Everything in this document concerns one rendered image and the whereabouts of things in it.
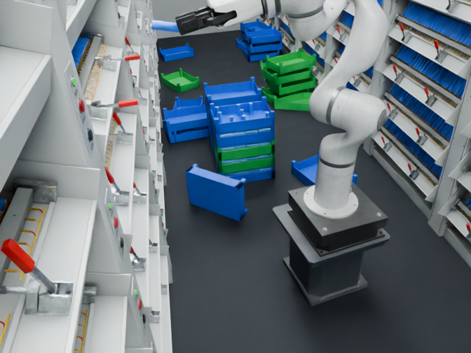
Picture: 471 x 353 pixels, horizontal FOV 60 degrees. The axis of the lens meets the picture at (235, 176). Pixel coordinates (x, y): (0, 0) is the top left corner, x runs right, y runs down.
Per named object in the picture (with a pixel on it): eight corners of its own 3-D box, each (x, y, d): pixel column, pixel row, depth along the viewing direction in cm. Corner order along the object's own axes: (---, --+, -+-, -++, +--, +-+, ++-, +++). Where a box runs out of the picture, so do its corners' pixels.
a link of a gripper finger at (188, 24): (207, 8, 82) (174, 19, 82) (208, 12, 79) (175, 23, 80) (212, 24, 84) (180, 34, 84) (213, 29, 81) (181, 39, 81)
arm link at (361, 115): (329, 144, 143) (338, 79, 129) (380, 162, 133) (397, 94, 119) (311, 159, 135) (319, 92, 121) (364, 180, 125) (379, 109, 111)
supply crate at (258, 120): (265, 109, 224) (265, 95, 219) (275, 126, 207) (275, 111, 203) (210, 116, 220) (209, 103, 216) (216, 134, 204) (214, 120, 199)
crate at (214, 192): (239, 221, 198) (247, 212, 203) (237, 188, 186) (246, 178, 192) (189, 203, 212) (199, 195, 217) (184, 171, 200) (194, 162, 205)
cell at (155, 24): (151, 24, 82) (183, 28, 83) (151, 17, 82) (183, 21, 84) (151, 31, 83) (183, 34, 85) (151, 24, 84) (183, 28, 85)
